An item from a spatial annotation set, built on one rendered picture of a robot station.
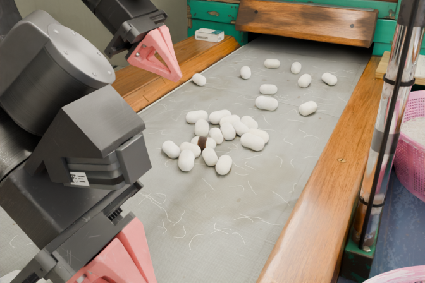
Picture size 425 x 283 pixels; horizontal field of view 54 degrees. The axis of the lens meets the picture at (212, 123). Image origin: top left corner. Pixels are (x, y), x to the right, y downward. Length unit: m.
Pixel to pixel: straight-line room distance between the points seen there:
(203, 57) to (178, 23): 1.17
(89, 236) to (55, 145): 0.07
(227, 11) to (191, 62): 0.24
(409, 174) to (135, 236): 0.43
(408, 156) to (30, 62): 0.49
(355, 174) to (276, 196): 0.09
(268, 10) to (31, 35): 0.72
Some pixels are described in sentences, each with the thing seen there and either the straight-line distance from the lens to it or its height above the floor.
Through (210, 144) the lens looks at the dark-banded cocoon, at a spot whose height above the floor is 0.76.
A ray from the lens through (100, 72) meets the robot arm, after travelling 0.30.
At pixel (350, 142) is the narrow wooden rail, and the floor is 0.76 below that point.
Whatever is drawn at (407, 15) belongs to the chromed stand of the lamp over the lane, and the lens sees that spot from 0.38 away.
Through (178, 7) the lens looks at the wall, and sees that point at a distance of 2.04.
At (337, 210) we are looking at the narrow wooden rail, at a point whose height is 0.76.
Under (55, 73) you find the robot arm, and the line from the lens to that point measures 0.29.
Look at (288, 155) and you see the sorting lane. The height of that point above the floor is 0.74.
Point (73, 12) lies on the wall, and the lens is 2.38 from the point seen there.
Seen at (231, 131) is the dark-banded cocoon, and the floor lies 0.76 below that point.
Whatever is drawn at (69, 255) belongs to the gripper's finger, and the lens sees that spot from 0.29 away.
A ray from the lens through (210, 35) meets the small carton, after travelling 0.98.
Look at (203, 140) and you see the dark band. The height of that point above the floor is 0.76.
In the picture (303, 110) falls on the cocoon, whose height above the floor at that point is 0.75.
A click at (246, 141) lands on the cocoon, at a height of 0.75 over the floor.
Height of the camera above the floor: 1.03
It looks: 27 degrees down
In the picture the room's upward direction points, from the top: 1 degrees clockwise
